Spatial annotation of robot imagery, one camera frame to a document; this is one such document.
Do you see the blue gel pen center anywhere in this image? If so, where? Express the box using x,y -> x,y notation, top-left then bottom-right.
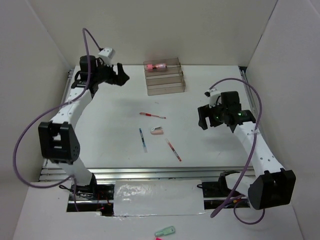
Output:
139,128 -> 148,153

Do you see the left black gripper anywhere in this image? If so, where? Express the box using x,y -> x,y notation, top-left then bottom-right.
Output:
93,58 -> 130,87

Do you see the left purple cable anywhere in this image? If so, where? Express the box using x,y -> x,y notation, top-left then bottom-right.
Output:
12,27 -> 104,213

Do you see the purple cable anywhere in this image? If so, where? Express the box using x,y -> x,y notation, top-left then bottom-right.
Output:
12,27 -> 104,213
210,77 -> 266,225

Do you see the aluminium frame rail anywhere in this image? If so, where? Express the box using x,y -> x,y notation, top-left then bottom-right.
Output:
37,65 -> 280,182

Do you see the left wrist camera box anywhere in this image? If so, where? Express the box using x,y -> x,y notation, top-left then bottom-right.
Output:
98,47 -> 116,62

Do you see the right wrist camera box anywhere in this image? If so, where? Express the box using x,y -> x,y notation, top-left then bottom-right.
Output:
204,87 -> 221,108

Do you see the green clear object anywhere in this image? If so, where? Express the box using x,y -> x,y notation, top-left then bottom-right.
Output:
154,226 -> 176,237

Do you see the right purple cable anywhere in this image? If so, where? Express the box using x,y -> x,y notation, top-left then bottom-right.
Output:
210,77 -> 266,225

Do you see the white front cover board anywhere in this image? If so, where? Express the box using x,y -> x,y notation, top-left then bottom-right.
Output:
113,179 -> 205,217

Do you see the tiered clear acrylic organizer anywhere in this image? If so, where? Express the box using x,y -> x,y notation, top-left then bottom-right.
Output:
143,57 -> 186,96

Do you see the red gel pen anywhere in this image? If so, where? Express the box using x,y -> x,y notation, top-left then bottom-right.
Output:
165,138 -> 182,162
139,112 -> 167,119

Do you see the pink crayon tube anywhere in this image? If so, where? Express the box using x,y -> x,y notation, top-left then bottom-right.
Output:
146,63 -> 167,72

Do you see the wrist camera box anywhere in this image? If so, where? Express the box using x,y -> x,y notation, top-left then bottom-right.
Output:
204,87 -> 221,108
98,47 -> 116,62

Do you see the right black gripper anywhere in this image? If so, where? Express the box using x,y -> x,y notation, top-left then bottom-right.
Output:
197,99 -> 228,130

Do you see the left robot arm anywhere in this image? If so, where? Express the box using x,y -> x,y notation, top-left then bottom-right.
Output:
38,55 -> 130,200

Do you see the pink eraser with sharpener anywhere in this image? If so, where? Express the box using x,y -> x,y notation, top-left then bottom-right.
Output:
150,126 -> 164,136

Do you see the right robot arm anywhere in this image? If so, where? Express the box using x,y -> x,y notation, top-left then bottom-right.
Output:
198,88 -> 296,210

